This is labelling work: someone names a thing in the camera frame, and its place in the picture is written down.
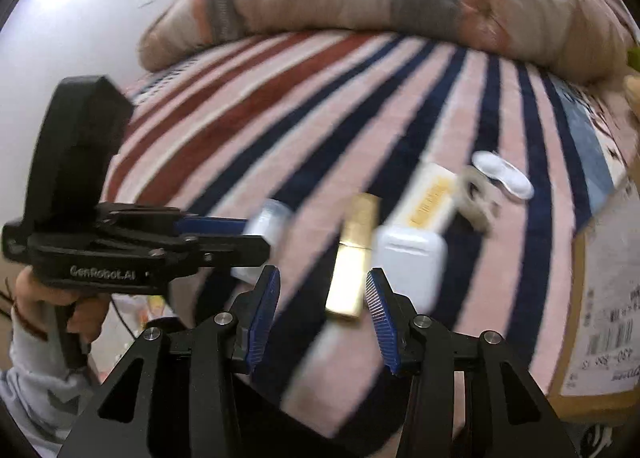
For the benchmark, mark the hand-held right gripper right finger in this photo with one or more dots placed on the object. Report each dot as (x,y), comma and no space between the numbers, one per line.
(380,325)

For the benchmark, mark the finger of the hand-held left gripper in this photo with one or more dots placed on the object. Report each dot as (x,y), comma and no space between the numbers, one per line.
(235,250)
(215,226)

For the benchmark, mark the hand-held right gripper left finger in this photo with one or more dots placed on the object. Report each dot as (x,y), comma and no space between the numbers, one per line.
(264,320)

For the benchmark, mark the small white bottle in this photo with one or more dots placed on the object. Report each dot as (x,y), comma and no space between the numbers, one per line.
(270,224)

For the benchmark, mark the gold rectangular box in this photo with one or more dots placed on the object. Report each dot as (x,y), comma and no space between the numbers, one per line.
(350,263)

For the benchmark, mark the person's left forearm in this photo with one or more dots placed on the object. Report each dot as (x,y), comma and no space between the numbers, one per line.
(35,388)

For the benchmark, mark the person's left hand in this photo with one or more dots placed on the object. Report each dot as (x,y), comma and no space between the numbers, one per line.
(35,303)

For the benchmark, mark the white rounded plastic case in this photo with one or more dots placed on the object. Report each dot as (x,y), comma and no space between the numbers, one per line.
(410,263)

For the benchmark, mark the white tube yellow label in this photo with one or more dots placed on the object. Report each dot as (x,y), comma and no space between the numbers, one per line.
(430,198)

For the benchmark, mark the grey beige clip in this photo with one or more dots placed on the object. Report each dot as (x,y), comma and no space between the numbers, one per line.
(476,198)

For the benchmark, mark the striped blanket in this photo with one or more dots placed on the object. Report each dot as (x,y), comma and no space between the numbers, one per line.
(350,113)

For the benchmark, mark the white oval lid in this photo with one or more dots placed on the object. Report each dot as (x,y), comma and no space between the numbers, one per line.
(500,172)

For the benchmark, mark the cardboard box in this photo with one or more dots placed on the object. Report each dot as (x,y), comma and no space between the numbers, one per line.
(600,288)

